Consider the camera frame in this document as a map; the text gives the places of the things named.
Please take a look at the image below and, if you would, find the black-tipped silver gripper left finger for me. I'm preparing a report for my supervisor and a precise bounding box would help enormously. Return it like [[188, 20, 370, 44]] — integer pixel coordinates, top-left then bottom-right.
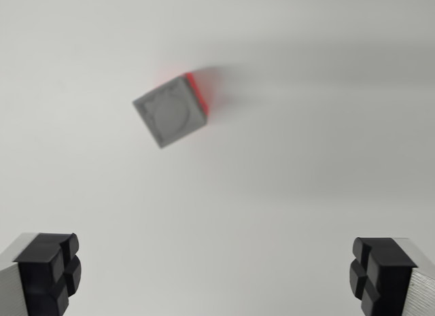
[[0, 232, 83, 316]]

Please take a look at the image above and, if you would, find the black-tipped silver gripper right finger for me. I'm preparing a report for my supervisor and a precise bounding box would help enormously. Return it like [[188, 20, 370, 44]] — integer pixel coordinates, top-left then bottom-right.
[[349, 236, 435, 316]]

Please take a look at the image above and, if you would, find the grey embossed cube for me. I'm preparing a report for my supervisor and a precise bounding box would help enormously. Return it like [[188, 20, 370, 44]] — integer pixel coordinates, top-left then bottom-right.
[[132, 73, 209, 150]]

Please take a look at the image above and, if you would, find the red embossed cube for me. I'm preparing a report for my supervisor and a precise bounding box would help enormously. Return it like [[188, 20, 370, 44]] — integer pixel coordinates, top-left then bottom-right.
[[185, 71, 214, 117]]

